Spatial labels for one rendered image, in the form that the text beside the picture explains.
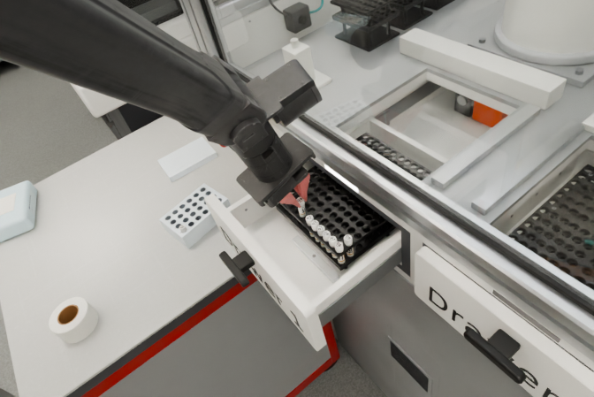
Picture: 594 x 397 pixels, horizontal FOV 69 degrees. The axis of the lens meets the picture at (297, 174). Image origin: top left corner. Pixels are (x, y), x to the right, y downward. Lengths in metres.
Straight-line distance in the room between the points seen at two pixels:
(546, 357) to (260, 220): 0.48
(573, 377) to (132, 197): 0.90
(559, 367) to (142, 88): 0.49
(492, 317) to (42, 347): 0.75
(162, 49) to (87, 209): 0.84
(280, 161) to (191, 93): 0.22
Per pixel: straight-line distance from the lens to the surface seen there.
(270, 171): 0.55
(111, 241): 1.02
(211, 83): 0.37
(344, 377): 1.52
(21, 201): 1.20
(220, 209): 0.71
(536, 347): 0.56
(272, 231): 0.77
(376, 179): 0.61
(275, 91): 0.50
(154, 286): 0.89
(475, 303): 0.58
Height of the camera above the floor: 1.42
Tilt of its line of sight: 43 degrees down
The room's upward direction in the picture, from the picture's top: 14 degrees counter-clockwise
